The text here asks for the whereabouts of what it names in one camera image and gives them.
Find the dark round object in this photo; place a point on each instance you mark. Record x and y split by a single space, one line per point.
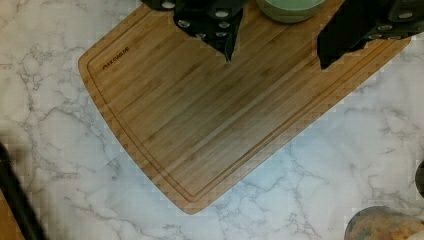
419 179

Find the green bowl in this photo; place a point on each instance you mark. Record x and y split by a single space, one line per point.
290 11

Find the speckled round plate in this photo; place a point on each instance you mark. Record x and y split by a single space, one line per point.
384 223

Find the bamboo cutting board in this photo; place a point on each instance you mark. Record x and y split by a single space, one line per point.
195 122

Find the black drawer handle bar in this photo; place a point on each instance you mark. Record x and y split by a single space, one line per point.
16 199

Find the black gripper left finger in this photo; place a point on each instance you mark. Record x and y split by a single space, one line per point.
215 22

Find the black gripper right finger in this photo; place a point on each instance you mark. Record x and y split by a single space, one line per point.
358 22

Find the wooden drawer front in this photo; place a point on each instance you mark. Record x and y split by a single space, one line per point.
9 229

